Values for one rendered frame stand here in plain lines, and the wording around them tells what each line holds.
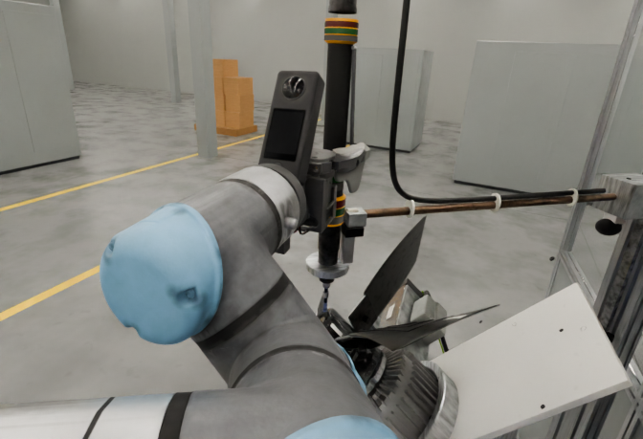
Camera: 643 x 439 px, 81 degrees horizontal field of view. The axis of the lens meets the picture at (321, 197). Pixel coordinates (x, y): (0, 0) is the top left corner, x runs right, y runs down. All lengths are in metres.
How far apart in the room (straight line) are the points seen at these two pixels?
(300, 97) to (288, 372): 0.27
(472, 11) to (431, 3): 1.21
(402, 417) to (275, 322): 0.59
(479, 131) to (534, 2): 7.13
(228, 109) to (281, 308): 8.66
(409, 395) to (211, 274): 0.63
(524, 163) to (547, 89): 1.01
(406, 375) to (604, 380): 0.32
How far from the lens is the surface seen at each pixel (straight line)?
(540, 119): 5.99
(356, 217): 0.58
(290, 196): 0.32
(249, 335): 0.25
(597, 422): 1.30
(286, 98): 0.39
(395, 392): 0.81
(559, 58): 5.96
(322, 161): 0.39
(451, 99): 12.73
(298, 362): 0.19
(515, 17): 12.66
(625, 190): 0.91
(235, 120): 8.75
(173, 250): 0.22
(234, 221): 0.25
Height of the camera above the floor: 1.76
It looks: 21 degrees down
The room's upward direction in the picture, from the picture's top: 3 degrees clockwise
